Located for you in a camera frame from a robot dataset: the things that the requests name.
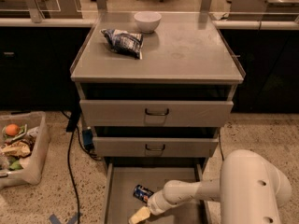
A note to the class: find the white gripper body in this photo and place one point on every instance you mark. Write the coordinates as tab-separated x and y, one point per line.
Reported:
154	202

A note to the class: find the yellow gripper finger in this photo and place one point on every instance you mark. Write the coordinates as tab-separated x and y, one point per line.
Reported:
142	214

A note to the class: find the blue pepsi can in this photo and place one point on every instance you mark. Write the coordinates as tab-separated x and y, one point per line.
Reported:
141	193

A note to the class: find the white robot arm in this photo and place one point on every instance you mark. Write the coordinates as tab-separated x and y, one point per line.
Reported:
250	190

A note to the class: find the grey bottom drawer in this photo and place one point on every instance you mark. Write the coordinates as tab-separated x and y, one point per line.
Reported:
120	204

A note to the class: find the grey drawer cabinet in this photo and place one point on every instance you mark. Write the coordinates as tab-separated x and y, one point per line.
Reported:
184	59

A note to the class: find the grey top drawer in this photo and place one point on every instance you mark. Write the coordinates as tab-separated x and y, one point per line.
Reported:
155	113

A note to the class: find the blue power adapter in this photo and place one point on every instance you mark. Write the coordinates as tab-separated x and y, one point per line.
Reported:
87	136

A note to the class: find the green snack item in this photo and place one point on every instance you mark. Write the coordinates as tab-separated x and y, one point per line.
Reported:
15	166

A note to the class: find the yellow snack bag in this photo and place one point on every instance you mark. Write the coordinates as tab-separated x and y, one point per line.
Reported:
17	149

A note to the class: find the clear plastic bin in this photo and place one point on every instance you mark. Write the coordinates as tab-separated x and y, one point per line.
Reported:
34	132

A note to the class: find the orange fruit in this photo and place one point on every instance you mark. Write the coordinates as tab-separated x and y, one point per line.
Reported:
12	130

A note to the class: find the blue chip bag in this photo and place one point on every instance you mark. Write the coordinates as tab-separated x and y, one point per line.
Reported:
124	42

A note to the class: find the white ceramic bowl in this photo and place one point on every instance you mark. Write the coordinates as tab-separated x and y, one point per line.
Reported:
147	21

